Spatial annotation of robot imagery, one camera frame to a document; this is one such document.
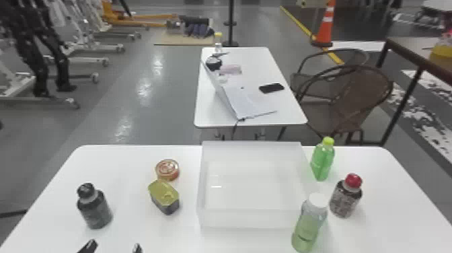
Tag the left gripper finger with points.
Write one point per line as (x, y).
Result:
(137, 249)
(89, 247)

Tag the black bottle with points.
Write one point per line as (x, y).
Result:
(94, 207)

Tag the yellow can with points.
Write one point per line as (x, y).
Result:
(164, 196)

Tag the red can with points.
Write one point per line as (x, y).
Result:
(167, 169)

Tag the clear box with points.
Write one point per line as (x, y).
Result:
(249, 183)

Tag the green bottle with white cap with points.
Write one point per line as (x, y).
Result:
(308, 224)

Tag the white laptop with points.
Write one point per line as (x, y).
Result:
(240, 97)

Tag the black phone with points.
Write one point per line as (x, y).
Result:
(271, 88)

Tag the white side table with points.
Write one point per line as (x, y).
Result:
(254, 70)

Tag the dark bottle with red cap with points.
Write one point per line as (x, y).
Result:
(345, 198)

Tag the clear bottle with yellow cap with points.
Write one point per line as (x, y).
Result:
(218, 44)

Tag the orange pallet jack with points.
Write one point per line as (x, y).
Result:
(134, 18)

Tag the orange cone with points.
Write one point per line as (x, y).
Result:
(325, 26)

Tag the dark side table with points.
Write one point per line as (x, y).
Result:
(409, 47)

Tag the black post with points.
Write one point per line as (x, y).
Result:
(231, 24)

